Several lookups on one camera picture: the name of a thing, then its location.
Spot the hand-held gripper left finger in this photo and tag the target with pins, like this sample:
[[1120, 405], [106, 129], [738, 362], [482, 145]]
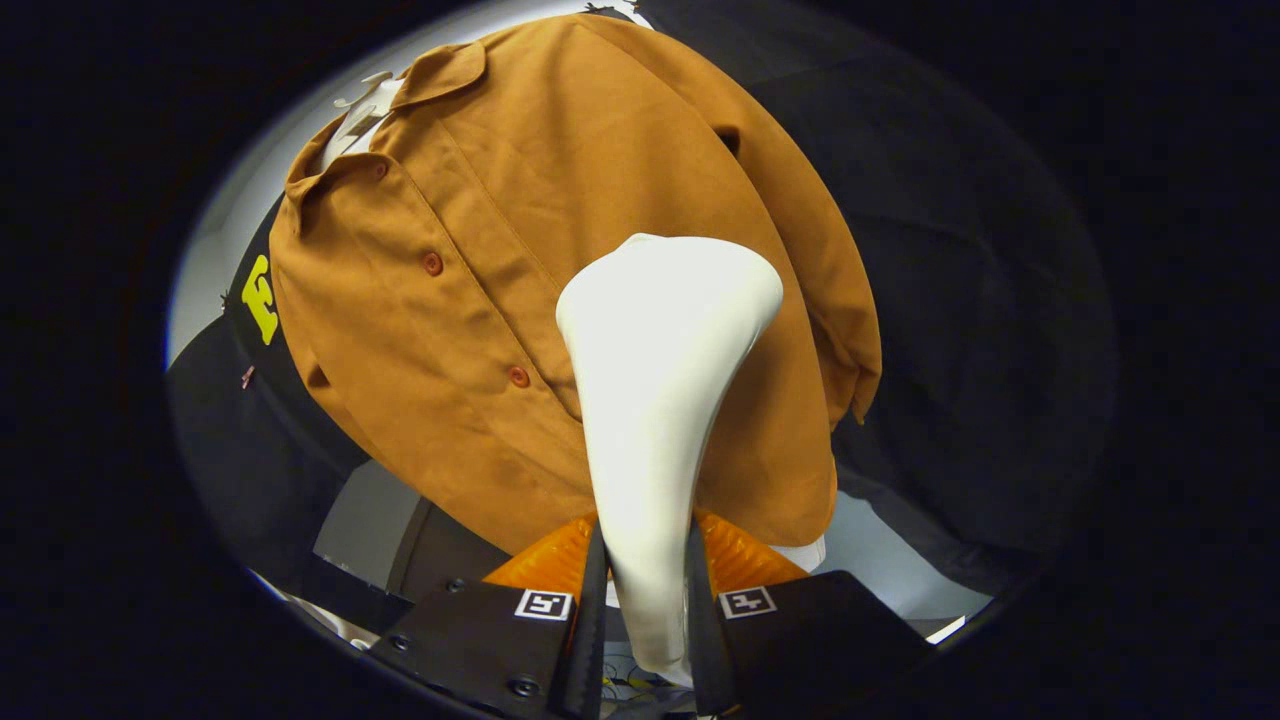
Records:
[[490, 645]]

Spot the white clothes hanger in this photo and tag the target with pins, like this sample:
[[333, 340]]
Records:
[[365, 110]]

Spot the grey cabinet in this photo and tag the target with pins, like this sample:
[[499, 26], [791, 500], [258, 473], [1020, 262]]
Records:
[[380, 530]]

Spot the black backdrop cloth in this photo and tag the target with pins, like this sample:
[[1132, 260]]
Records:
[[950, 300]]

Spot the brown button-up shirt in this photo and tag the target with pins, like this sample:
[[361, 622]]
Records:
[[480, 300]]

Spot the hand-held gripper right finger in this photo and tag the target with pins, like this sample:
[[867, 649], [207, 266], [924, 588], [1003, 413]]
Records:
[[810, 640]]

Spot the white garment steamer head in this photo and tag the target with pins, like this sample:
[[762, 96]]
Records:
[[655, 400]]

